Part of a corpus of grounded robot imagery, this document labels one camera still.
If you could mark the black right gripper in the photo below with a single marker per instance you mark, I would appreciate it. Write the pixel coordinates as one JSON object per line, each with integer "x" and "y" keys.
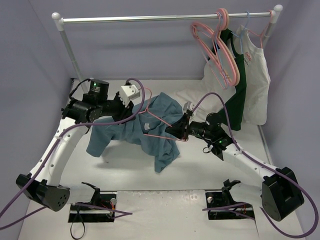
{"x": 186, "y": 127}

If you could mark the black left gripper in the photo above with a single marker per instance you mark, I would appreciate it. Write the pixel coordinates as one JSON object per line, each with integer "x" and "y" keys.
{"x": 122, "y": 109}

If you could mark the thin pink wire hanger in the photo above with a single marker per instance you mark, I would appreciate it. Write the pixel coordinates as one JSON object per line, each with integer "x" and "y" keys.
{"x": 160, "y": 120}

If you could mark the blue t shirt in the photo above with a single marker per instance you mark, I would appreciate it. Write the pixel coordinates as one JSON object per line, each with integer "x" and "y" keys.
{"x": 164, "y": 151}

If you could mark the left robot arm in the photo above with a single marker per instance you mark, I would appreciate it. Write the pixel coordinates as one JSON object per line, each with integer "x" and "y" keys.
{"x": 42, "y": 183}

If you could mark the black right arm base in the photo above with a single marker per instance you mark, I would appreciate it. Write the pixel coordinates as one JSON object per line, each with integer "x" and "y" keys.
{"x": 215, "y": 199}

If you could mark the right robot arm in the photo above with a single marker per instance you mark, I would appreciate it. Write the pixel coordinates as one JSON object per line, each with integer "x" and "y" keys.
{"x": 272, "y": 188}

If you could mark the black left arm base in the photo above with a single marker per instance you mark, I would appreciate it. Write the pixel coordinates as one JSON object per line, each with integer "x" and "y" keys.
{"x": 88, "y": 214}

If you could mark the green t shirt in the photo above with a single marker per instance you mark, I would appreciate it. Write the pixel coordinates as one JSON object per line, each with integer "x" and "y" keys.
{"x": 234, "y": 96}

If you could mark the white t shirt on hanger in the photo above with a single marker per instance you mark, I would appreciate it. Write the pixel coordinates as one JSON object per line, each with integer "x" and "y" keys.
{"x": 257, "y": 79}

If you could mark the pink hanger behind thick one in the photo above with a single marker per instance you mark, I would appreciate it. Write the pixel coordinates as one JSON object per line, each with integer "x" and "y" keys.
{"x": 211, "y": 55}

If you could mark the pink hanger at rack end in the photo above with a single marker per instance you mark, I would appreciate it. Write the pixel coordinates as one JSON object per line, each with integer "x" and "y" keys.
{"x": 261, "y": 35}

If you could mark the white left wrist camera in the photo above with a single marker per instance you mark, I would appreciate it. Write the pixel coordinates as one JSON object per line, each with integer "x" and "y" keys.
{"x": 128, "y": 93}

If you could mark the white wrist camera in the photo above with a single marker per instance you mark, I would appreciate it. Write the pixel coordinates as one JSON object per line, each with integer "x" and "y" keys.
{"x": 189, "y": 106}
{"x": 128, "y": 93}

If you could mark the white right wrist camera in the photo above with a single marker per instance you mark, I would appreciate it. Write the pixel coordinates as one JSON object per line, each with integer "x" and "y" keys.
{"x": 189, "y": 106}

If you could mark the blue wire hanger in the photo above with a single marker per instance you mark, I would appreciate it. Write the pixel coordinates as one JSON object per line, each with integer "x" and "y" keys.
{"x": 241, "y": 35}

